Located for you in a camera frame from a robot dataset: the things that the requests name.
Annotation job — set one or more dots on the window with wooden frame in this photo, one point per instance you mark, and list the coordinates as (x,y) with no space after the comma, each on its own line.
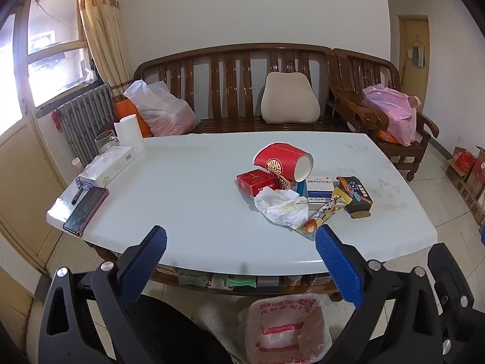
(49,19)

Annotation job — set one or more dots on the wooden armchair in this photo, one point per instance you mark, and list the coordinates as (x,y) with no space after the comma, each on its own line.
(352,98)

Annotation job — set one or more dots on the white tissue box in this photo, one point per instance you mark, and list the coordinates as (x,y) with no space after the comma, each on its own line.
(110,163)

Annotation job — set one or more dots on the pink plastic bag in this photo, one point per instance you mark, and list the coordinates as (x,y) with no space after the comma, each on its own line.
(390,110)

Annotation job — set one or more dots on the purple and gold box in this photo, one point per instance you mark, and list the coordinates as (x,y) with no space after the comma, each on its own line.
(286,184)

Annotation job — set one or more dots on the hanger with cloths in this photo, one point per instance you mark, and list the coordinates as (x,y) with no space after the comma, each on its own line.
(418,55)

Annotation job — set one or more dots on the open cardboard box red contents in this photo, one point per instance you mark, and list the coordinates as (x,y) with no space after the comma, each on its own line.
(462,161)

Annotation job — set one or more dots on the yellow wooden door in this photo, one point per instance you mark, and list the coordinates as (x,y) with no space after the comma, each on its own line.
(407,83)

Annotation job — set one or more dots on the black marker pen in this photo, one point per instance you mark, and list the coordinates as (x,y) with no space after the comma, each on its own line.
(78,196)

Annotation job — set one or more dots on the large printed cardboard box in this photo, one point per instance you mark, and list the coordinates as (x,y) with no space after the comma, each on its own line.
(477,185)

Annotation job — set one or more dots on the white tissue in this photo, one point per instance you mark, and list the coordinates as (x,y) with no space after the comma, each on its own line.
(280,208)

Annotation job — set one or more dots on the orange packet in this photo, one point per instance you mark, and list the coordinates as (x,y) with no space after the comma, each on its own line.
(386,136)

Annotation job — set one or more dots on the orange bag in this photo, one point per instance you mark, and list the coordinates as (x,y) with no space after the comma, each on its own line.
(123,110)

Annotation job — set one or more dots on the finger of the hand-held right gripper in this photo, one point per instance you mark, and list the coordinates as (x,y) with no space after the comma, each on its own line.
(452,292)

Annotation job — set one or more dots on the red hanging ornament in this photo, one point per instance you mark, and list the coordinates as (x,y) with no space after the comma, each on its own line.
(57,121)

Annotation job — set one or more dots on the red cigarette box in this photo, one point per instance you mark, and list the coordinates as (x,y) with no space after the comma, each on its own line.
(255,182)

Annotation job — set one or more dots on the white paper towel roll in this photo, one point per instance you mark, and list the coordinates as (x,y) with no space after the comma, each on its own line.
(127,131)

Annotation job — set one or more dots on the small white bottle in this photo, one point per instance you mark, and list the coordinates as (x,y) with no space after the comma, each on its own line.
(77,163)

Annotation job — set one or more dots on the glass mug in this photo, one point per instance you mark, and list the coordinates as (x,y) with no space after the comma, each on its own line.
(106,142)

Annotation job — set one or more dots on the small white plastic bag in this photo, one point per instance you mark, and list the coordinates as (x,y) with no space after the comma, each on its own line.
(90,76)

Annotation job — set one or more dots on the black snack box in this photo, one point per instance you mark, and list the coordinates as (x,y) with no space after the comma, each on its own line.
(356,193)

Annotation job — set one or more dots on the wooden bench sofa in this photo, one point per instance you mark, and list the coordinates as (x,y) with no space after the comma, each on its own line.
(227,68)

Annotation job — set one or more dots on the red paper cup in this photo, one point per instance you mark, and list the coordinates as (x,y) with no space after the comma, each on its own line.
(276,159)

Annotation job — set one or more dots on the clear plastic bag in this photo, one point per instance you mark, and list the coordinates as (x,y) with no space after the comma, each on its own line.
(163,110)

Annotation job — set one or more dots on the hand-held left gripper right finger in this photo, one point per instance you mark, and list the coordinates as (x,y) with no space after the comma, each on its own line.
(337,265)

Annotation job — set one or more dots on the grey radiator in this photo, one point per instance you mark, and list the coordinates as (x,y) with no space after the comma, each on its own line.
(83,113)

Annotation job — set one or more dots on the white and blue medicine box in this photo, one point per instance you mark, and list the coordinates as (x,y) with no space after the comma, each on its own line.
(320,189)

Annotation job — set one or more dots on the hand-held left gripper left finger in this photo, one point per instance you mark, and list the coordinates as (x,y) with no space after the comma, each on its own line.
(146,261)

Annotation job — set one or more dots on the beige curtain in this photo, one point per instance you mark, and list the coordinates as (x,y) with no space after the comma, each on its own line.
(100,26)

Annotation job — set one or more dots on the yellow sausage wrapper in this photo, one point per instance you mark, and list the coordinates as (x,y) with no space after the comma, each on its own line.
(322,216)

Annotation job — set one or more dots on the smartphone with red case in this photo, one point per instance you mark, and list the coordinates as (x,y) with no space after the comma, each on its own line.
(85,208)

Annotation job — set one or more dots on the beige back cushion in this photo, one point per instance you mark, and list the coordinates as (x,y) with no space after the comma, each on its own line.
(290,98)

